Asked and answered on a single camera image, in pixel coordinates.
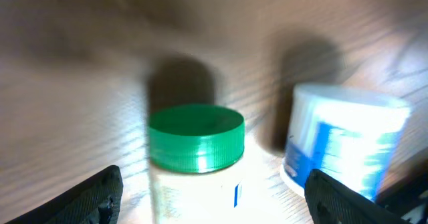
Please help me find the green lid white jar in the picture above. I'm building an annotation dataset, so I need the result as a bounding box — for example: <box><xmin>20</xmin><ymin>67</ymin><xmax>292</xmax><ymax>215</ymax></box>
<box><xmin>147</xmin><ymin>104</ymin><xmax>285</xmax><ymax>224</ymax></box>

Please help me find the white blue label tub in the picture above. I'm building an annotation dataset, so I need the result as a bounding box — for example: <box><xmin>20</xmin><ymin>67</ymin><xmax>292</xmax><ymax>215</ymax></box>
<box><xmin>280</xmin><ymin>83</ymin><xmax>412</xmax><ymax>201</ymax></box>

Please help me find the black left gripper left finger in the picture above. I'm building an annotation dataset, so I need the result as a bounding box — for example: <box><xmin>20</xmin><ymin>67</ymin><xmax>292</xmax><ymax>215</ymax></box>
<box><xmin>6</xmin><ymin>165</ymin><xmax>123</xmax><ymax>224</ymax></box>

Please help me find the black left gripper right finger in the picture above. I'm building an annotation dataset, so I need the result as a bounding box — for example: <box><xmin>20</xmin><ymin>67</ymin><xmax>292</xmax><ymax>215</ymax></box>
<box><xmin>304</xmin><ymin>169</ymin><xmax>408</xmax><ymax>224</ymax></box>

